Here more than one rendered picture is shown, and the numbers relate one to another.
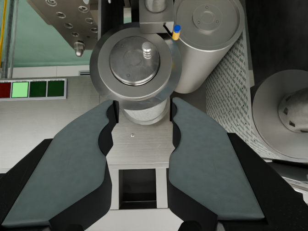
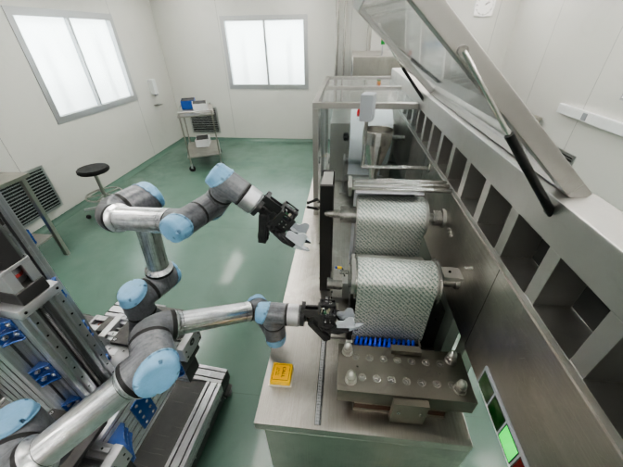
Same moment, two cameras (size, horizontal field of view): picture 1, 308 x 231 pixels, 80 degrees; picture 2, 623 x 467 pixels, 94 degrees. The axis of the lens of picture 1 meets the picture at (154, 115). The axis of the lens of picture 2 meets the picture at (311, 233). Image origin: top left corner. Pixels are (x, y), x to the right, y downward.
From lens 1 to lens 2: 0.94 m
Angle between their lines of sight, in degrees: 91
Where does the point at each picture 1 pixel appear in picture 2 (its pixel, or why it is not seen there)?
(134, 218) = (505, 185)
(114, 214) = (515, 203)
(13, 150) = (557, 400)
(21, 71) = not seen: outside the picture
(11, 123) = (540, 434)
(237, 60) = (362, 247)
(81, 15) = (405, 364)
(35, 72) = not seen: outside the picture
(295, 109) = (346, 218)
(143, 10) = (342, 285)
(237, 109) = (368, 229)
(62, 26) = (425, 389)
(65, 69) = not seen: outside the picture
